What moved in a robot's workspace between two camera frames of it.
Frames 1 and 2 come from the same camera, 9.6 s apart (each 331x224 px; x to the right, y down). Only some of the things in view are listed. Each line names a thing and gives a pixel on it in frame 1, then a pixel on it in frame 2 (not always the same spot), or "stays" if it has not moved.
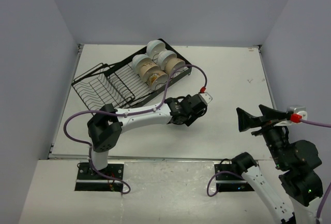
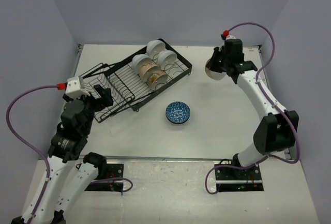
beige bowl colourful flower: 158,79 stays
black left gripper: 193,117 -> 106,99
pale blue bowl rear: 154,47 stays
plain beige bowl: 172,63 -> 214,74
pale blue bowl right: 163,56 stays
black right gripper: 245,120 -> 212,64
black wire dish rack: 125,83 stays
